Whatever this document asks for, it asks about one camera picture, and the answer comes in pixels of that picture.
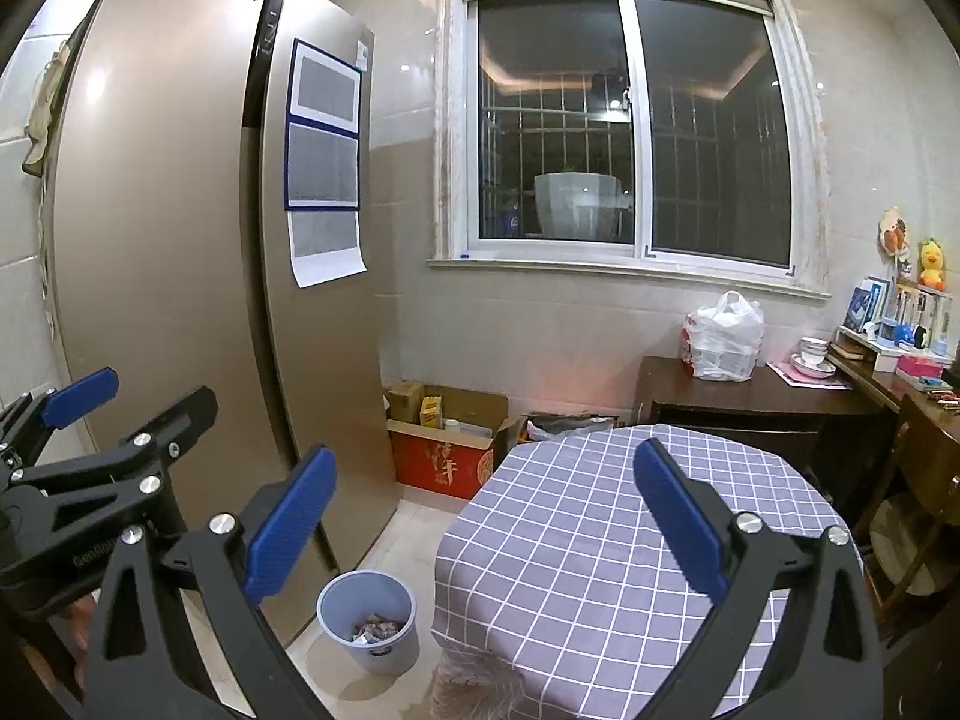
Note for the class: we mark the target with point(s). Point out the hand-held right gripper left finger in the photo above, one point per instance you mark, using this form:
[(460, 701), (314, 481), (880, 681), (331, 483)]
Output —
[(292, 521)]

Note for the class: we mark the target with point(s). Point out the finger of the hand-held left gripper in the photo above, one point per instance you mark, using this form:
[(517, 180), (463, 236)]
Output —
[(82, 394), (180, 420)]

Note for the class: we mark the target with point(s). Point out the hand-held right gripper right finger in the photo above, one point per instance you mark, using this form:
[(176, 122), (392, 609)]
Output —
[(679, 521)]

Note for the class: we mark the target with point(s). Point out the large red snack bag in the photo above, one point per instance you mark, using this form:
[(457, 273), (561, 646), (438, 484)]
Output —
[(379, 628)]

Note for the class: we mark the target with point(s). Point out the blue plastic trash bin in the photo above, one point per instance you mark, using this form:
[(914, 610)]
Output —
[(390, 649)]

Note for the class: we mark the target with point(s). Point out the person's left hand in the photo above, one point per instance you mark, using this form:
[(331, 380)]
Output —
[(80, 622)]

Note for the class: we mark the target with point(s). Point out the purple checked tablecloth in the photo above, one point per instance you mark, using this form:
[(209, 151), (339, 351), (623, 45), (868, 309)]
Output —
[(570, 540)]

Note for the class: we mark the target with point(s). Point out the brown printed cardboard box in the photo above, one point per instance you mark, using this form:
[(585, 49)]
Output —
[(570, 427)]

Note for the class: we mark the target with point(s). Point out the dark wooden cabinet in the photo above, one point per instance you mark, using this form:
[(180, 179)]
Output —
[(750, 390)]

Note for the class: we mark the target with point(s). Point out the red cardboard box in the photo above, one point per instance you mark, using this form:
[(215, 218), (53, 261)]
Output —
[(435, 465)]

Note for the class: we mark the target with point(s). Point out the small brown carton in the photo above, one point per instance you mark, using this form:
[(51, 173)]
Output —
[(405, 401)]

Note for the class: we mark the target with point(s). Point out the champagne double-door refrigerator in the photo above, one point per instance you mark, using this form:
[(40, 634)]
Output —
[(150, 240)]

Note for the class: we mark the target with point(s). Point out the yellow carton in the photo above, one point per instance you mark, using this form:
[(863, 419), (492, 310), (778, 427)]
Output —
[(430, 412)]

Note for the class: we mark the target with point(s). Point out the pink paper mat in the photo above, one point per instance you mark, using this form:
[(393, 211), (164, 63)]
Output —
[(784, 375)]

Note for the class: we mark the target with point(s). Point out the white plastic shopping bag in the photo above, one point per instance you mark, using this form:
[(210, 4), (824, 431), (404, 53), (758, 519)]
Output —
[(724, 341)]

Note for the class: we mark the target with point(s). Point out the stacked bowl and plate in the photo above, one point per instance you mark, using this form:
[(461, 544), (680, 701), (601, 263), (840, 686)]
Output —
[(814, 370)]

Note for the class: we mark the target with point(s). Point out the white ceramic bowl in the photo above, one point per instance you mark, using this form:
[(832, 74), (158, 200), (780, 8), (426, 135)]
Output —
[(814, 350)]

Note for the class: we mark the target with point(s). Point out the round pale cushion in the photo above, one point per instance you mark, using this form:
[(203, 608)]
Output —
[(904, 540)]

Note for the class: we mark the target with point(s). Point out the brown wooden desk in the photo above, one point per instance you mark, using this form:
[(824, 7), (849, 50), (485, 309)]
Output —
[(885, 382)]

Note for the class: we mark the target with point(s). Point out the wooden chair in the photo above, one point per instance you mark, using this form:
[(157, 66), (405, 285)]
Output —
[(919, 442)]

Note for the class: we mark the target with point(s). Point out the beige hanging cloth bag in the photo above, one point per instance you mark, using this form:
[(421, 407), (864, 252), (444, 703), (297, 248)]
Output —
[(41, 112)]

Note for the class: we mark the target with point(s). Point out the pink box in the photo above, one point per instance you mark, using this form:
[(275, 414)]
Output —
[(919, 367)]

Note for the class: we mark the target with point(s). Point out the small blue toy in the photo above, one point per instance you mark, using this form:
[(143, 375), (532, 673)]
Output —
[(892, 331)]

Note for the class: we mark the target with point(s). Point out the blue book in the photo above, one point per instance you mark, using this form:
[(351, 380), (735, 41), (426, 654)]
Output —
[(866, 304)]

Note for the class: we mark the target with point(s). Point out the white flower pot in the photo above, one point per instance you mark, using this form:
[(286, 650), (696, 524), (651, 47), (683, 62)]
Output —
[(574, 202)]

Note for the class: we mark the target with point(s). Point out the yellow duck plush toy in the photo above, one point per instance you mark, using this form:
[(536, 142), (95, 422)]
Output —
[(931, 262)]

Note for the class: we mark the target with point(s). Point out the white-framed sliding window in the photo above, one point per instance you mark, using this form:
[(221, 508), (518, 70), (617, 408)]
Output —
[(555, 90)]

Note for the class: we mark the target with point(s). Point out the round cartoon wall decoration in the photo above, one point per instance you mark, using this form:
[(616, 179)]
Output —
[(892, 229)]

